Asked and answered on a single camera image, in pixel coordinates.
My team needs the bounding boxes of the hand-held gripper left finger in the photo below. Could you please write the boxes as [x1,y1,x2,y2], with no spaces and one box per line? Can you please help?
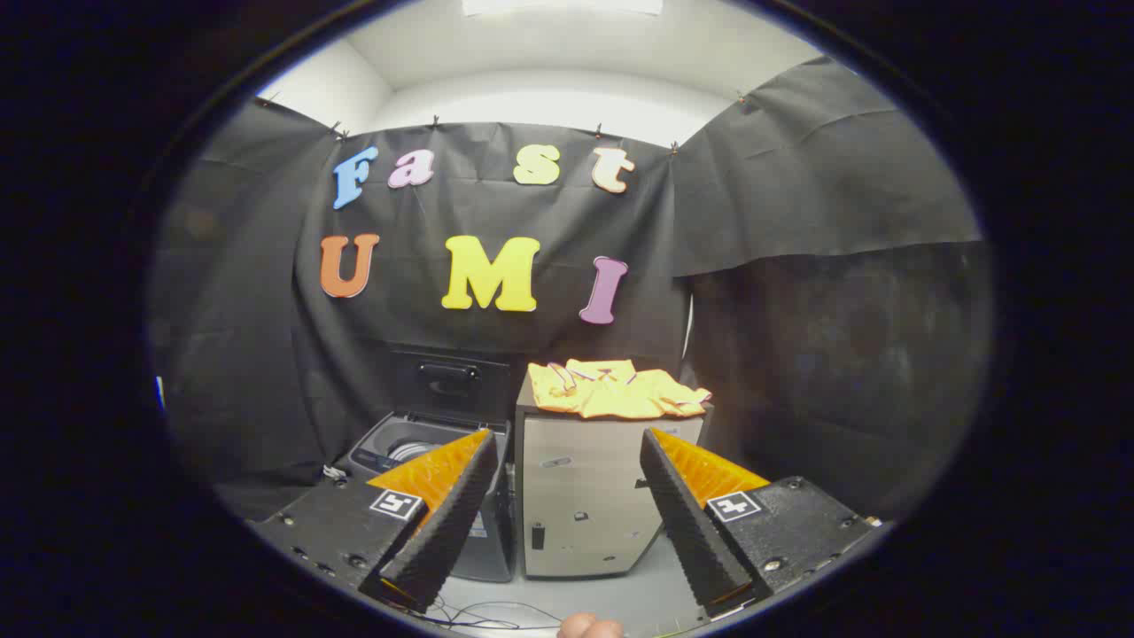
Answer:
[251,429,500,614]

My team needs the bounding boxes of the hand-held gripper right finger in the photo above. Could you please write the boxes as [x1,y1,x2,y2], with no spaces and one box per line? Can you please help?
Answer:
[640,428,885,621]

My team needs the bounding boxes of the grey washing machine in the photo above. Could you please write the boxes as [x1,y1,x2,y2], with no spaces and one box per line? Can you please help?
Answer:
[341,409,517,584]

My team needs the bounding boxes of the yellow polo shirt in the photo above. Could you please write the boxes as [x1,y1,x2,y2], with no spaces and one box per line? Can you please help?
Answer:
[528,358,712,420]

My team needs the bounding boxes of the beige cabinet with grey top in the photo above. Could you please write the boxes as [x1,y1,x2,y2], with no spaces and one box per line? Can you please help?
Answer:
[516,372,714,581]

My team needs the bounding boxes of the black backdrop cloth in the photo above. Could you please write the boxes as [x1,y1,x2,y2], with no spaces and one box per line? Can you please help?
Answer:
[149,55,995,524]

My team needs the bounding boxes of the ceiling light panel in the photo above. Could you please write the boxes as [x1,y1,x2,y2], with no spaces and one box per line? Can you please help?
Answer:
[461,0,664,17]

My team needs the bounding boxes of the thin black cable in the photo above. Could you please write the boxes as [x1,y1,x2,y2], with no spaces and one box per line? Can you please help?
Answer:
[399,598,563,632]

